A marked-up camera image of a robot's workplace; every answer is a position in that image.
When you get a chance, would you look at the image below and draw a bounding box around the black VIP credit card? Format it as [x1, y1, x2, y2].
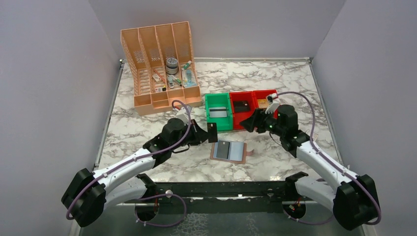
[207, 122, 218, 143]

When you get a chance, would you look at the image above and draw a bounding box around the red plastic double bin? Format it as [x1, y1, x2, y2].
[229, 89, 277, 130]

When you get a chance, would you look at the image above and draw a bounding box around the green plastic bin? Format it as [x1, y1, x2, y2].
[205, 93, 233, 131]

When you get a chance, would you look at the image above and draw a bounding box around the orange plastic file organizer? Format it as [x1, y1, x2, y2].
[120, 21, 202, 116]

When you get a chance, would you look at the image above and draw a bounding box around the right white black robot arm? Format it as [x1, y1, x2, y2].
[240, 105, 382, 231]

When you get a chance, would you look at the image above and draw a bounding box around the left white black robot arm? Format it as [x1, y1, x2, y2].
[61, 118, 217, 227]

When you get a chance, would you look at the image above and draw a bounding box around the gold card box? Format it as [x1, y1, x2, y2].
[257, 99, 269, 109]

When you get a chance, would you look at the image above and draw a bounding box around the grey card in green bin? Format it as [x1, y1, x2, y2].
[208, 107, 228, 118]

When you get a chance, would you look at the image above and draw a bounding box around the black wallet in bin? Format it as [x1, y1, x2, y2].
[233, 100, 250, 113]

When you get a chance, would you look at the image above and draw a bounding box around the green marker pen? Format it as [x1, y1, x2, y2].
[172, 77, 182, 87]

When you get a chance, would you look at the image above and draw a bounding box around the blue packaged item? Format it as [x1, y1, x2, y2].
[181, 69, 197, 88]

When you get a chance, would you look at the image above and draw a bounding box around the red white small packet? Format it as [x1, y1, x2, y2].
[152, 72, 166, 84]

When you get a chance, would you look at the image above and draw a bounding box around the small round tin can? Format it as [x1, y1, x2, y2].
[165, 57, 179, 75]

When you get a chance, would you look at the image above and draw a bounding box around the green white glue tube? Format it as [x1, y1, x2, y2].
[181, 60, 192, 70]

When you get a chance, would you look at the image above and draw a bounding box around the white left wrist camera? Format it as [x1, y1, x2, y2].
[176, 106, 192, 123]

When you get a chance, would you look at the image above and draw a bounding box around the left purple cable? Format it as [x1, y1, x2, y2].
[65, 99, 193, 228]

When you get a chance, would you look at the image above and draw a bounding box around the purple cable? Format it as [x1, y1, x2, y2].
[65, 99, 193, 228]
[267, 91, 382, 226]

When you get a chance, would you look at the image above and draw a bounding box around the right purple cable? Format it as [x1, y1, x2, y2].
[267, 91, 382, 226]

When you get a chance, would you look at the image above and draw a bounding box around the black metal base rail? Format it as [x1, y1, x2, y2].
[150, 181, 310, 210]

